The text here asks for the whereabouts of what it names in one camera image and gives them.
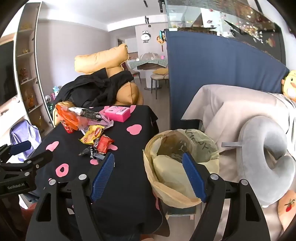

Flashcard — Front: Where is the black jacket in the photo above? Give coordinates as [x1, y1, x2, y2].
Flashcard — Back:
[56, 69, 134, 109]

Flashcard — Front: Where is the dark printed snack packet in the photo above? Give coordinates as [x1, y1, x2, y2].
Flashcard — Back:
[68, 107, 102, 119]

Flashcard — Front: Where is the clear plastic wrapper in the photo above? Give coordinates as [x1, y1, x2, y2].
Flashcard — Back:
[77, 113, 114, 133]

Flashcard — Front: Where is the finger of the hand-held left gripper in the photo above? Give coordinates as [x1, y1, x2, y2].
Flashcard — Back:
[9, 140, 32, 156]
[22, 151, 53, 173]

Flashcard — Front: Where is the dining table with green cloth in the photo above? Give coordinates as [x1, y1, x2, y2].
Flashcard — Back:
[128, 58, 169, 90]

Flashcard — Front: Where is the dark blue cloth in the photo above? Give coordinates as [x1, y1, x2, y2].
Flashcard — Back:
[166, 31, 290, 130]

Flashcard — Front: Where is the yellow snack packet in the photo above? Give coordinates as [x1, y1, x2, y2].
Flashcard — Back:
[79, 125, 105, 146]

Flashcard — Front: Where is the yellow duck plush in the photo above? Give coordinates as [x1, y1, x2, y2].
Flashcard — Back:
[281, 70, 296, 101]

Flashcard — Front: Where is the mesh food cover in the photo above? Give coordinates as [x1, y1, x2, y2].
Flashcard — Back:
[139, 52, 162, 61]

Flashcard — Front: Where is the purple shopping bag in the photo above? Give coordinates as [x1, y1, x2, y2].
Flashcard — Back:
[10, 120, 42, 160]

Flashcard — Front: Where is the beige sofa cover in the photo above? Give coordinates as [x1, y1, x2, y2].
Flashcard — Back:
[181, 85, 296, 237]

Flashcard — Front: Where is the black snack wrapper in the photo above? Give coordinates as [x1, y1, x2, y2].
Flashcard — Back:
[78, 145, 105, 161]

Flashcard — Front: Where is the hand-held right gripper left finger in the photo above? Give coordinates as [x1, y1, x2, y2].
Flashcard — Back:
[25, 153, 115, 241]

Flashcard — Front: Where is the beige dining chair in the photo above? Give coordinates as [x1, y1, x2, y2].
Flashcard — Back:
[150, 68, 169, 93]
[126, 62, 142, 84]

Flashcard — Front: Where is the red snack packet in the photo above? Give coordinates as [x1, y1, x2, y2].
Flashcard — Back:
[94, 135, 115, 154]

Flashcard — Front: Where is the black television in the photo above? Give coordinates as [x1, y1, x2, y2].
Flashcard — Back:
[0, 42, 18, 106]

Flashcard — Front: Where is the grey neck pillow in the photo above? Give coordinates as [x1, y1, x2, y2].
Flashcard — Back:
[221, 115, 296, 207]

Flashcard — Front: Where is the waste bin with yellowish liner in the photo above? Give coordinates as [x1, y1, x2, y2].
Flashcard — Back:
[142, 128, 220, 208]

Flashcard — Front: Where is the orange snack wrapper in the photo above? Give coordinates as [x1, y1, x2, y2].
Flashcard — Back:
[55, 101, 82, 130]

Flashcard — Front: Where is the small red wrapper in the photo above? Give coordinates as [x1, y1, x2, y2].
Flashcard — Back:
[60, 122, 75, 134]

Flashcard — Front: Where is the pink plastic box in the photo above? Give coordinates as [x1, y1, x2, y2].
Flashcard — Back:
[98, 105, 132, 123]

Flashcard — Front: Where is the white display shelf cabinet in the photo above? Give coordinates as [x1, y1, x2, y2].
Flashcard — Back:
[13, 2, 55, 135]

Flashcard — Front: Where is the peach strawberry cushion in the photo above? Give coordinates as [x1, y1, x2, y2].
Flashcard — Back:
[277, 191, 296, 234]

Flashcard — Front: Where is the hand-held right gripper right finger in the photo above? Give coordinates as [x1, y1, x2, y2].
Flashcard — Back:
[182, 152, 271, 241]

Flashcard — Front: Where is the glass fish tank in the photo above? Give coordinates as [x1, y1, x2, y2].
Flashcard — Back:
[165, 0, 286, 65]

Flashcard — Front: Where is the black tablecloth with pink print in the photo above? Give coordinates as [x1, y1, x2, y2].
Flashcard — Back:
[20, 105, 170, 241]

